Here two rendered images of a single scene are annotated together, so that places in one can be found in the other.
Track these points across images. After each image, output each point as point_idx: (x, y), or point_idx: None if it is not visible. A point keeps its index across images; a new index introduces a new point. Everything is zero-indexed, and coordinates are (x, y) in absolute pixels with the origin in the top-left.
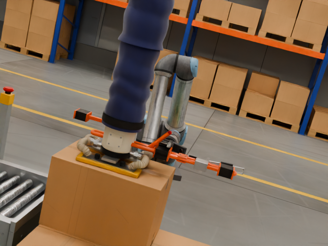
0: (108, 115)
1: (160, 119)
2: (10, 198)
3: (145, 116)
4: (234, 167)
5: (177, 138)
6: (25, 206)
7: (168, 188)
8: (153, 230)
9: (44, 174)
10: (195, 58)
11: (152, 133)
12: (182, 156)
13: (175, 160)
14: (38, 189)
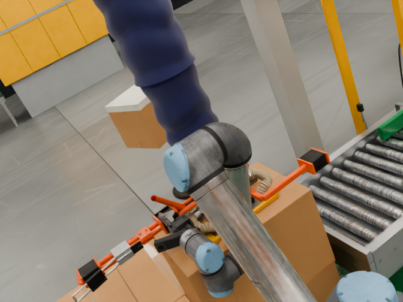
0: None
1: (340, 301)
2: (348, 210)
3: (363, 274)
4: (81, 277)
5: (186, 247)
6: (344, 229)
7: (184, 278)
8: (186, 290)
9: (388, 232)
10: (170, 148)
11: None
12: (141, 230)
13: (207, 289)
14: (365, 233)
